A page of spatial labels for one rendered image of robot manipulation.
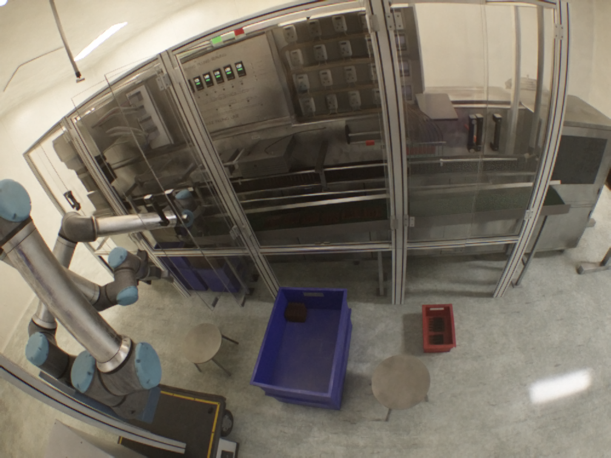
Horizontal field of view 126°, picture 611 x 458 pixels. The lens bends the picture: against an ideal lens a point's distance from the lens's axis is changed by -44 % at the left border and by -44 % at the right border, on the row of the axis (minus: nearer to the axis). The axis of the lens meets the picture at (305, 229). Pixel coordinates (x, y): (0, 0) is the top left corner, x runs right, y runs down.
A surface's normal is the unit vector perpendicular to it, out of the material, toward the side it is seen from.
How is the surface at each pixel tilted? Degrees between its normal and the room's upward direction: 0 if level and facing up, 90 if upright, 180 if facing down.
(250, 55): 90
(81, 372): 5
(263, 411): 0
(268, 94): 90
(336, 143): 90
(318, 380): 0
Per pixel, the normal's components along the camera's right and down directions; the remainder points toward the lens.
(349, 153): -0.17, 0.68
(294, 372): -0.23, -0.73
